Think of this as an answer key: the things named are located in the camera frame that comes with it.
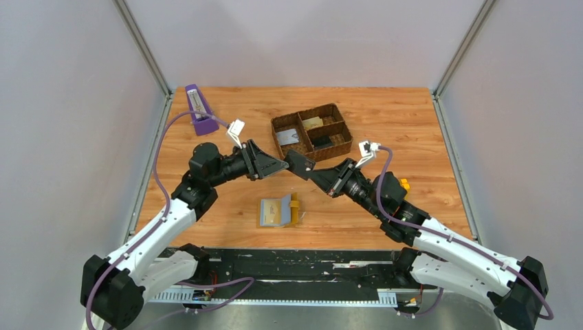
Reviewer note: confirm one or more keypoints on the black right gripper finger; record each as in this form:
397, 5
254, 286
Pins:
343, 171
329, 185

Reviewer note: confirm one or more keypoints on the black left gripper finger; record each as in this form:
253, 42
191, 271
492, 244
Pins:
263, 173
260, 159

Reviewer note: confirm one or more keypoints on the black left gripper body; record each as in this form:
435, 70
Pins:
238, 165

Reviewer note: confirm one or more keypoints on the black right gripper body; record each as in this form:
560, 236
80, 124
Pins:
355, 188

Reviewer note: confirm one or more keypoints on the black card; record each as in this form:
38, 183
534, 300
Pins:
298, 164

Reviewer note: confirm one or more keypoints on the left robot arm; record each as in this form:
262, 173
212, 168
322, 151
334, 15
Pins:
150, 237

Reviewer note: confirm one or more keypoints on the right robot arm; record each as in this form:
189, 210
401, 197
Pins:
455, 246

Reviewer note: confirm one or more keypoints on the silver card in basket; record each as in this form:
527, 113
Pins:
287, 137

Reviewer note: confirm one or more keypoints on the gold card in holder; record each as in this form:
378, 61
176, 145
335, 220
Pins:
270, 213

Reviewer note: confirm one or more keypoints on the gold card in basket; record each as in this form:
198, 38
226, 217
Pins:
312, 123

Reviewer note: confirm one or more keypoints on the brown wicker divided basket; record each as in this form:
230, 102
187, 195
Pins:
333, 139

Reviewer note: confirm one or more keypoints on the colourful toy block truck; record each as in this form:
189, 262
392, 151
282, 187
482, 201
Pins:
404, 184

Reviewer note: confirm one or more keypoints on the purple metronome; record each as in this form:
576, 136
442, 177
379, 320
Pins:
201, 117

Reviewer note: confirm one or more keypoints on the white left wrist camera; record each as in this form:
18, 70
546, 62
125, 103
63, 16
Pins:
233, 132

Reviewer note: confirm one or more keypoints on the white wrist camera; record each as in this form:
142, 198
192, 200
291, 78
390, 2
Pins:
368, 151
233, 132

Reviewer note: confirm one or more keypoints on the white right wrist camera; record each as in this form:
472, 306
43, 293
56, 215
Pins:
368, 151

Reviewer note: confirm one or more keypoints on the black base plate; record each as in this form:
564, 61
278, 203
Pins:
360, 278

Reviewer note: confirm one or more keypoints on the aluminium frame rail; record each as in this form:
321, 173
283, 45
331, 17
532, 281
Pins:
194, 277

